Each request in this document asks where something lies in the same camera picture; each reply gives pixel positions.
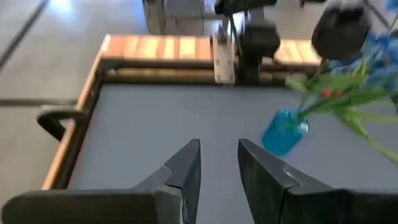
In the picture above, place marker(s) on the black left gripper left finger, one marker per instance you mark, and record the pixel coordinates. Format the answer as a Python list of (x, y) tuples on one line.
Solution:
[(174, 193)]

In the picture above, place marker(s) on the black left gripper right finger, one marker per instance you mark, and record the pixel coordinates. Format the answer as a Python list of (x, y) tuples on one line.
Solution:
[(270, 193)]

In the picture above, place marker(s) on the blue artificial flower bunch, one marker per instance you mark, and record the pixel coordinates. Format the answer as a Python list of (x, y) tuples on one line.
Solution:
[(379, 56)]

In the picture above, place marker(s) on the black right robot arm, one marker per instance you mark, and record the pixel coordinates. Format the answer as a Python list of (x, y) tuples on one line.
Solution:
[(258, 40)]

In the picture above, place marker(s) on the blue glass vase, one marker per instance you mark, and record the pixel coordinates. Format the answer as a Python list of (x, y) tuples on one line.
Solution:
[(281, 133)]

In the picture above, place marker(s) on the wooden slat platform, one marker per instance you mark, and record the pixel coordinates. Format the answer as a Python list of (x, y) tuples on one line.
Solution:
[(155, 46)]

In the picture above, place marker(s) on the grey cabinet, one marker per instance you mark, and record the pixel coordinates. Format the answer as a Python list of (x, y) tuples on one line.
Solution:
[(180, 15)]

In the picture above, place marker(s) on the white mounting bracket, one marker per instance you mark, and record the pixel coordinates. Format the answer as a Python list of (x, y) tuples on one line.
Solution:
[(224, 62)]

